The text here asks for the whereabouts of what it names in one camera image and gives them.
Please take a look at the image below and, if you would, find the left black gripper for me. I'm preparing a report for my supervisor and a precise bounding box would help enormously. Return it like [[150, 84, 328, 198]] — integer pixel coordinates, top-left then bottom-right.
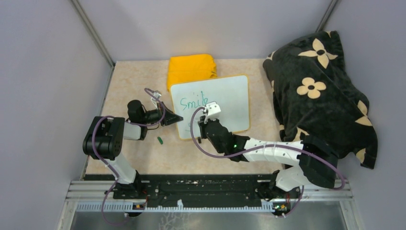
[[141, 101, 183, 127]]

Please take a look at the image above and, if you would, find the green marker cap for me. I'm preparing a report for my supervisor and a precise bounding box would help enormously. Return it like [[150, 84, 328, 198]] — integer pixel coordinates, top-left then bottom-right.
[[157, 137, 163, 145]]

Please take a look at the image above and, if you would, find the yellow-framed whiteboard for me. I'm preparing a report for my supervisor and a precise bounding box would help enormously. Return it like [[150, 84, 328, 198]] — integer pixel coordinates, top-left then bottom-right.
[[169, 75, 250, 140]]

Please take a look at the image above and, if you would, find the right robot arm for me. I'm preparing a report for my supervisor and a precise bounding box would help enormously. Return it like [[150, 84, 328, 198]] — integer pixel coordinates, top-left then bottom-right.
[[198, 116, 338, 197]]

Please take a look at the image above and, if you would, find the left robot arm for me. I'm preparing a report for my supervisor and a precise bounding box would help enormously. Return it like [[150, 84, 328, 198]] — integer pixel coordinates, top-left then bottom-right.
[[82, 100, 183, 199]]

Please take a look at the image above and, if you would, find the folded yellow cloth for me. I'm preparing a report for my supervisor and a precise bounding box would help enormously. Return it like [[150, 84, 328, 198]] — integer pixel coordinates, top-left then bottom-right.
[[167, 54, 218, 91]]

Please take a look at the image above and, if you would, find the black floral blanket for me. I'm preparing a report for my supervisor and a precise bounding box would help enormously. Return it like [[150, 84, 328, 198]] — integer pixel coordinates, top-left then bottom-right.
[[262, 31, 378, 169]]

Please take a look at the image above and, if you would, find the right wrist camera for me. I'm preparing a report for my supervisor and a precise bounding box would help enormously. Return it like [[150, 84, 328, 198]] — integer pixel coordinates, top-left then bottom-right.
[[203, 101, 221, 124]]

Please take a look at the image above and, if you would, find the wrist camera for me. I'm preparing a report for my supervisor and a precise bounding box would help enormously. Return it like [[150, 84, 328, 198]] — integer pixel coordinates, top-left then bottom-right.
[[203, 101, 221, 124], [151, 91, 161, 108]]

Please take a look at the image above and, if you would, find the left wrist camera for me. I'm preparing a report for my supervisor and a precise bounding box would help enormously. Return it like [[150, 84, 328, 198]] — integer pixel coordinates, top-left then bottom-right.
[[151, 91, 161, 108]]

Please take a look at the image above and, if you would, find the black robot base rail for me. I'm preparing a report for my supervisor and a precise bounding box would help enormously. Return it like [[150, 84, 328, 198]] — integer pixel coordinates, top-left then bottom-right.
[[112, 174, 301, 215]]

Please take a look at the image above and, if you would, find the left metal corner post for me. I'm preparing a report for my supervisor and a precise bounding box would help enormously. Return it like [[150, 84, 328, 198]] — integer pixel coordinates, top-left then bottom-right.
[[69, 0, 115, 68]]

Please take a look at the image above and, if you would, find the metal corner post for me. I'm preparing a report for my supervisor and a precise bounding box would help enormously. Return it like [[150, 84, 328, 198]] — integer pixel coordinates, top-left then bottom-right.
[[315, 0, 341, 33], [69, 0, 115, 68]]

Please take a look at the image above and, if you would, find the right metal corner post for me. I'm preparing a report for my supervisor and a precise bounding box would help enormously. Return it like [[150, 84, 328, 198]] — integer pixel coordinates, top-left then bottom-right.
[[315, 0, 341, 33]]

